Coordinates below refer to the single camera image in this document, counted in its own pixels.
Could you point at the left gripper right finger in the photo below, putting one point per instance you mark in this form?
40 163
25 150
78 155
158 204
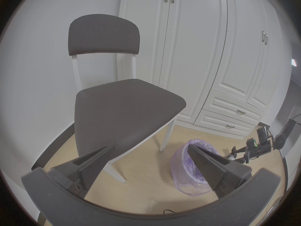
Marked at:
211 168

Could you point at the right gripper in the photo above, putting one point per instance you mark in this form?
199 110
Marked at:
251 155

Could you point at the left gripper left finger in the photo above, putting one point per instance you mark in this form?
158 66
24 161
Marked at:
89 166

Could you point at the white paper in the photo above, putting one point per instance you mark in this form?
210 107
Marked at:
231 158

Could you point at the purple plastic bag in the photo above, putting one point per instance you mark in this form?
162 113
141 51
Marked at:
175 163

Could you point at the white trash bin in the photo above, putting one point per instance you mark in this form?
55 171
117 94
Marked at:
183 159

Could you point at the grey padded white chair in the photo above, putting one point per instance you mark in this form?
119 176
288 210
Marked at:
117 107

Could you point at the ceiling light panel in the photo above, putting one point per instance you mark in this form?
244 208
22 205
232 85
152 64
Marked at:
294 62

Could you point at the white wardrobe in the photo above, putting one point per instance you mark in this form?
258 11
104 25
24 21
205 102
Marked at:
188 43

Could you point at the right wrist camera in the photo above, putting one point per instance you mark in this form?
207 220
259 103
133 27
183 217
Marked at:
251 143

